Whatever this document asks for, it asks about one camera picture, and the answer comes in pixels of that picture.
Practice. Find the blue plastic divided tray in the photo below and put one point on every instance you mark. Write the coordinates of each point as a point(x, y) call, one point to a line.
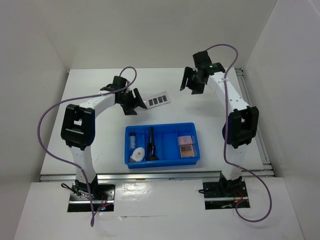
point(166, 142)

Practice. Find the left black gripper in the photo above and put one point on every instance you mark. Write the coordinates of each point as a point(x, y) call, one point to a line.
point(135, 102)

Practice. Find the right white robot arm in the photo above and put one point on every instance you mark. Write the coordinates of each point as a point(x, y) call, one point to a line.
point(241, 119)

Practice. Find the front aluminium rail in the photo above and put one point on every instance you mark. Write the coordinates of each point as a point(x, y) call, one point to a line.
point(162, 176)

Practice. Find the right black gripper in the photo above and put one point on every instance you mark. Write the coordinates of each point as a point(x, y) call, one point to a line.
point(187, 72)

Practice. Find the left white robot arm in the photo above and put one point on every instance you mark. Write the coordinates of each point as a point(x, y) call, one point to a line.
point(79, 127)

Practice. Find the clear eyeshadow swatch card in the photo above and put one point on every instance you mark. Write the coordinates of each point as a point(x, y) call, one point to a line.
point(156, 100)

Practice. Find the thin black makeup brush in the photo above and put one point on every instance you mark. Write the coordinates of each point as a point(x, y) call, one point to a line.
point(151, 147)

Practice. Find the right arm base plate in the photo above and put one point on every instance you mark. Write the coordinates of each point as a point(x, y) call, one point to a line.
point(216, 199)

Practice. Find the white oval compact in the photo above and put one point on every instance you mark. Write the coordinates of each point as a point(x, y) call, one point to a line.
point(137, 155)

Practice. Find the clear bottle black cap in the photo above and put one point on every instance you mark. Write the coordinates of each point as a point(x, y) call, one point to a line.
point(132, 141)

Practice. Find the right side aluminium rail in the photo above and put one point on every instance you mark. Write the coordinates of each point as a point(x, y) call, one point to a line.
point(256, 157)

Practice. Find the aluminium rail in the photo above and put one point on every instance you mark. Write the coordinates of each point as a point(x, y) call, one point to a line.
point(256, 157)
point(162, 176)

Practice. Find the large black powder brush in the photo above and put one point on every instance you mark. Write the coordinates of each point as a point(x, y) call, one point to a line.
point(151, 158)

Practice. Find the pink square compact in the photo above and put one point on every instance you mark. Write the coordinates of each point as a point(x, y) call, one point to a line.
point(185, 140)

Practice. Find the brown eyeshadow palette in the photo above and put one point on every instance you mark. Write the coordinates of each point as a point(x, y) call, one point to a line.
point(187, 151)

